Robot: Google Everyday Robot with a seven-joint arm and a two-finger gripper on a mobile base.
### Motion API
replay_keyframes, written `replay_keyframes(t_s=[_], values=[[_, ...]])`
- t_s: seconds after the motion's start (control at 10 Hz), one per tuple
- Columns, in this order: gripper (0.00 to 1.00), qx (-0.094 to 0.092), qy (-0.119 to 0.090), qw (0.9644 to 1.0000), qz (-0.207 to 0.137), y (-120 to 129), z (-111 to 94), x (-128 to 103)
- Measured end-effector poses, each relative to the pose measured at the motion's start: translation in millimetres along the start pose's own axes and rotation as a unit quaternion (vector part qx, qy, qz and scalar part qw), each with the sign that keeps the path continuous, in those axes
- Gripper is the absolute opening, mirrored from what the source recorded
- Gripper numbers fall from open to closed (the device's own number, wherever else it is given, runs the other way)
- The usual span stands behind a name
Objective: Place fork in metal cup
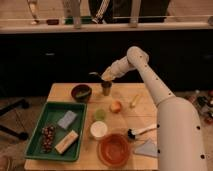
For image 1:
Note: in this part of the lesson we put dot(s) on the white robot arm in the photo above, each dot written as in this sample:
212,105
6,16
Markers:
179,136

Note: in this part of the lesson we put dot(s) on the white cup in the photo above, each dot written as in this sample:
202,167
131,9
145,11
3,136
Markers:
98,129

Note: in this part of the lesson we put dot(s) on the wooden block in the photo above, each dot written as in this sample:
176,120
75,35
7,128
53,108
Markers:
66,142

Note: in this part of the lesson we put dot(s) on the green plastic tray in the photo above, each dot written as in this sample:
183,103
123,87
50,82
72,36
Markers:
51,113

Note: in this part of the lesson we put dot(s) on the bunch of red grapes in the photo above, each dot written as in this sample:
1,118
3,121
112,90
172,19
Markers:
48,134

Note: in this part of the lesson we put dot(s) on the person in dark clothes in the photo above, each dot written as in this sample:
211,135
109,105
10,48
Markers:
119,11

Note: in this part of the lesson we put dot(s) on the dark green bowl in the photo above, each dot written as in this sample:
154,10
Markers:
81,93

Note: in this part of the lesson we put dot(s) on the black white brush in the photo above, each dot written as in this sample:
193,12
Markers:
133,133

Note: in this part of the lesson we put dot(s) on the metal cup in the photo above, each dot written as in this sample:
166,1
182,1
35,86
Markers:
106,87

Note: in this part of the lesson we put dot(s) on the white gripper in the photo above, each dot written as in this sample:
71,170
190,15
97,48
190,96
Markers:
108,74

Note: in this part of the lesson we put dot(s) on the orange plastic bowl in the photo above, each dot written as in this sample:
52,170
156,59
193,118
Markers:
113,150

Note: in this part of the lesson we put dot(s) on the small green cup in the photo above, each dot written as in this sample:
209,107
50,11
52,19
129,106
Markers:
99,115

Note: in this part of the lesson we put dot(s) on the yellow banana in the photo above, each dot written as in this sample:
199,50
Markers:
135,100

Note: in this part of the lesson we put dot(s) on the orange fruit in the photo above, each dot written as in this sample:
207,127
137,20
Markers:
116,106

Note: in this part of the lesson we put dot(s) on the blue sponge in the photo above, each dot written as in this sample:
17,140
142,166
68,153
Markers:
67,120

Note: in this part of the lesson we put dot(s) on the grey cloth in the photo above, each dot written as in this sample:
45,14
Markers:
148,148

